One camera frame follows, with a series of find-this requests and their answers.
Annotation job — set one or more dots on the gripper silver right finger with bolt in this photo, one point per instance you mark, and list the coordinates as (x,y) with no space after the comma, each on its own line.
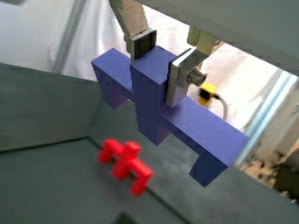
(186,66)

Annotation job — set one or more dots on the purple cross-shaped block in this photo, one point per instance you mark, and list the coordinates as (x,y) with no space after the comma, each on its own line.
(139,81)

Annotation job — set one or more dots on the yellow sensor with cable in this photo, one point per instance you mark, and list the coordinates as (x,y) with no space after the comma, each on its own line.
(209,93)

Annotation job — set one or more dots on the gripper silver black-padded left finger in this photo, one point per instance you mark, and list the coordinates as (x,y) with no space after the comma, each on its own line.
(139,35)

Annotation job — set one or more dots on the red cross-shaped block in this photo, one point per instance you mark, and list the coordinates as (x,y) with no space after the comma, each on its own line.
(125,153)

